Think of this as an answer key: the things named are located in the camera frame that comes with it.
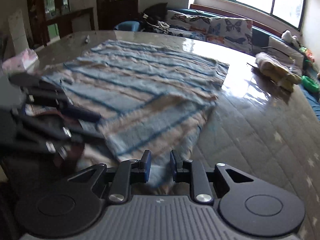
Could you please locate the panda plush toy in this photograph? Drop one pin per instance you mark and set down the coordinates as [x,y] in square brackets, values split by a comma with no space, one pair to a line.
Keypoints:
[288,36]

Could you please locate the large butterfly print pillow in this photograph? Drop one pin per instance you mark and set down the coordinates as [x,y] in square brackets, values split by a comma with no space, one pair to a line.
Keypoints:
[232,33]

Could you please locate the white plastic bag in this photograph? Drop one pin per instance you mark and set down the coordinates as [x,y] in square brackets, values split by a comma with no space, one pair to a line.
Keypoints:
[21,60]

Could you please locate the black bag pile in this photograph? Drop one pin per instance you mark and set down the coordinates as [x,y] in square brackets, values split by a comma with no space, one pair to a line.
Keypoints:
[156,12]

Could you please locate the folded yellow cloth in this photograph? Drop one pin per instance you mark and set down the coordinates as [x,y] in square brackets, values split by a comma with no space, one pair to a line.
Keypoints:
[277,70]

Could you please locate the blue striped towel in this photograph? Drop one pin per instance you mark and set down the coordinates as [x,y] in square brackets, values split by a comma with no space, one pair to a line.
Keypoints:
[140,80]

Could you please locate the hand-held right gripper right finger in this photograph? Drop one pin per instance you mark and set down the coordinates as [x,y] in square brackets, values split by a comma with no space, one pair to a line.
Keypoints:
[173,166]

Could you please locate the green bowl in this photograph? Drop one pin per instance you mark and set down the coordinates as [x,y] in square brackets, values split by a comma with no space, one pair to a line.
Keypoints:
[310,83]

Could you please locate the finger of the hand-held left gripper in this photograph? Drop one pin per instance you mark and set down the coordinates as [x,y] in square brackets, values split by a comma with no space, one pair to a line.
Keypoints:
[75,110]
[50,135]

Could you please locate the thin black stick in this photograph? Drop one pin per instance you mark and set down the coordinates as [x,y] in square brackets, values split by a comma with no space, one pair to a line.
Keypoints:
[251,65]

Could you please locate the dark wooden door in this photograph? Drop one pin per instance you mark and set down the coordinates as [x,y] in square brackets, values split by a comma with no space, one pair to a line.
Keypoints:
[117,10]

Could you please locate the long butterfly print pillow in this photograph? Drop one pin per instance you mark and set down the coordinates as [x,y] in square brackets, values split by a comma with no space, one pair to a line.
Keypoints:
[187,21]

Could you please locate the dark wooden display shelf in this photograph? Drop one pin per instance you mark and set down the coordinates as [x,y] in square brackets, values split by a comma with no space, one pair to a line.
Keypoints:
[37,10]

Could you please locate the plain white pillow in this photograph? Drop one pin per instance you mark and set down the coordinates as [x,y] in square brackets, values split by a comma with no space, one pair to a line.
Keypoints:
[282,47]

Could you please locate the flat butterfly print cushion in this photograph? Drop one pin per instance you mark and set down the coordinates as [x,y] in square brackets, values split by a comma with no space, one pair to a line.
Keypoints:
[187,33]

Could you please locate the orange green toy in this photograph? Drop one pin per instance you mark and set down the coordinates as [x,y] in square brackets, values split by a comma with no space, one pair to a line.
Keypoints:
[307,53]

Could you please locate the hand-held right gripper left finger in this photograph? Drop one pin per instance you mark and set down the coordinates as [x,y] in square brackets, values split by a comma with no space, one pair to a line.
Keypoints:
[148,166]

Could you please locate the grey quilted star table cover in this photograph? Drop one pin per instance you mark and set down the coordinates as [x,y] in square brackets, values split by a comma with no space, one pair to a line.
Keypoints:
[250,135]

